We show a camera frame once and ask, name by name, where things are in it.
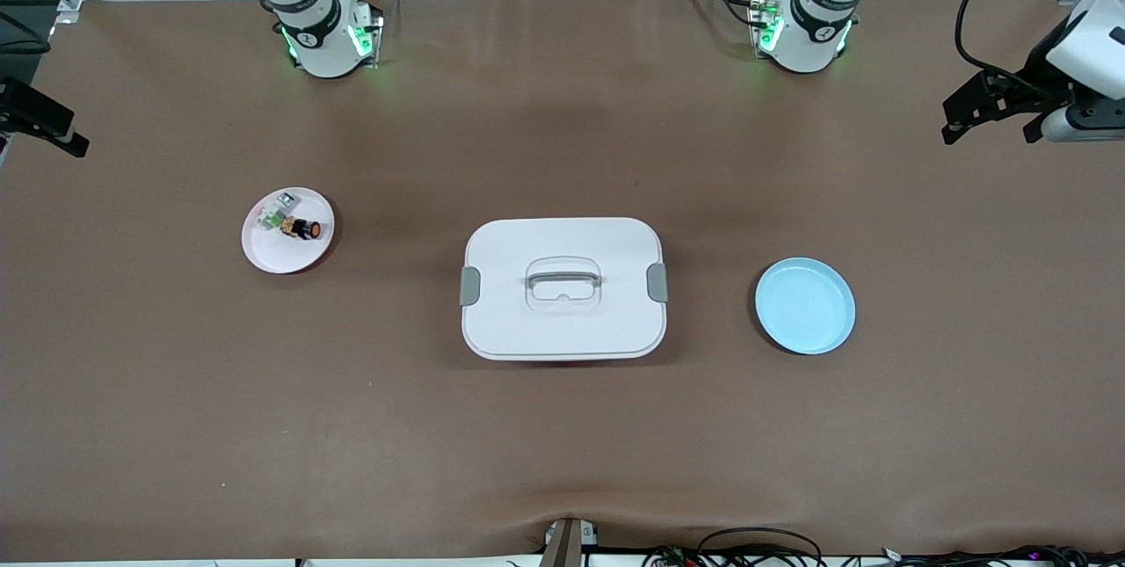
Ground light blue round plate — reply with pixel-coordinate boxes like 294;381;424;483
754;257;857;356

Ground pink round plate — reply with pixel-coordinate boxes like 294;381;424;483
241;187;337;275

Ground white lidded storage box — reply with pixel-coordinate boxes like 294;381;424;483
460;216;669;363

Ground brown table cover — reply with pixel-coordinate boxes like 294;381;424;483
0;0;1125;563

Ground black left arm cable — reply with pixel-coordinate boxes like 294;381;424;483
956;0;1056;93

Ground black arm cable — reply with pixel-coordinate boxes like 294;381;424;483
956;0;1056;93
0;11;52;55

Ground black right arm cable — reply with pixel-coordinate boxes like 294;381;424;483
0;11;52;55

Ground white green switch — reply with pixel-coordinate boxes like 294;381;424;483
256;192;298;230

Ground black cable loop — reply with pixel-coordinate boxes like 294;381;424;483
697;527;824;567

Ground wooden camera mount bracket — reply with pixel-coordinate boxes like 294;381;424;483
539;518;600;567

